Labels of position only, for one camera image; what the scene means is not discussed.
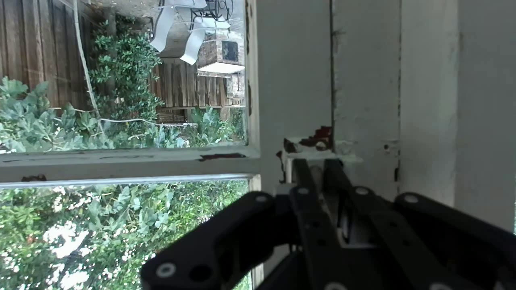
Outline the white casement window sash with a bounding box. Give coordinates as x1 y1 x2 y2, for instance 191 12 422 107
0 0 330 290

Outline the wooden backyard fence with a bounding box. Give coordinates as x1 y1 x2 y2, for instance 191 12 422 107
0 0 246 123

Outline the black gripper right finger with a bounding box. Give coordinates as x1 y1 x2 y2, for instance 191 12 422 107
322 160 516 290

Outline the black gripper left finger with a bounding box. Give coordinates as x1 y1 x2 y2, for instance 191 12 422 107
140 160 341 290

